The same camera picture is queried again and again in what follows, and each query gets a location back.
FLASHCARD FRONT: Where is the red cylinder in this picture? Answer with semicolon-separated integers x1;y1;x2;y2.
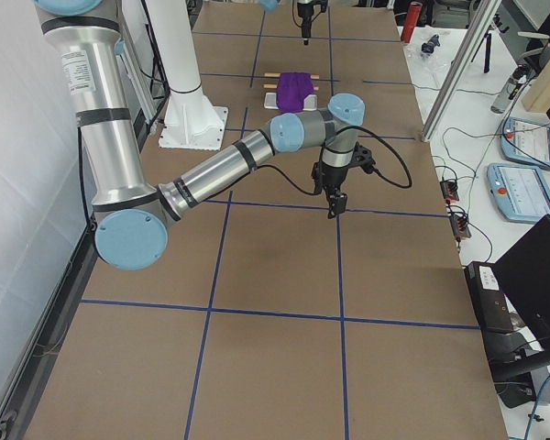
401;1;423;44

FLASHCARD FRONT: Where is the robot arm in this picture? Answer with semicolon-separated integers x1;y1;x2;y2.
35;1;366;270
259;0;316;46

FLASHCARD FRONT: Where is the far blue teach pendant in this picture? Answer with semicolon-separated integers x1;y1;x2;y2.
500;117;550;170

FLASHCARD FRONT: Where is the aluminium frame post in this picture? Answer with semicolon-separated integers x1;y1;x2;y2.
421;0;501;142

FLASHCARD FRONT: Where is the near blue teach pendant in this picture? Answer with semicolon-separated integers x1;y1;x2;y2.
487;163;550;224

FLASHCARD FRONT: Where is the taller wooden rack rod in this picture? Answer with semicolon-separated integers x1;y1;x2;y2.
263;72;320;80

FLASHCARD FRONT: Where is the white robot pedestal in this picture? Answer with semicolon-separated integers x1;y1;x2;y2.
145;0;228;150

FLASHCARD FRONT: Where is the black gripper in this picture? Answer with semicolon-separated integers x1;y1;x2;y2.
296;1;314;46
312;162;347;219

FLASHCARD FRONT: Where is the black laptop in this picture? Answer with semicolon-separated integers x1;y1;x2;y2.
492;214;550;347

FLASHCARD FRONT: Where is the white towel rack base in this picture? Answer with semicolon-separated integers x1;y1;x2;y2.
263;92;318;111

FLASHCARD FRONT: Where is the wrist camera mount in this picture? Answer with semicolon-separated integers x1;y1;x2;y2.
312;0;328;14
348;142;377;174

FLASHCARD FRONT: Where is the black box device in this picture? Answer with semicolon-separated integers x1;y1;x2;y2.
464;261;523;335

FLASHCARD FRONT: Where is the blue teach pendant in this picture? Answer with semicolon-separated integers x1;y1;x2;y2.
487;163;550;224
500;117;550;170

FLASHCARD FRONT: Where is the shorter wooden rack rod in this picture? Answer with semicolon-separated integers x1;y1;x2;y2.
263;83;320;94

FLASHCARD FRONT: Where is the purple towel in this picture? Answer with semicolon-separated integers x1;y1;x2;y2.
276;71;314;113

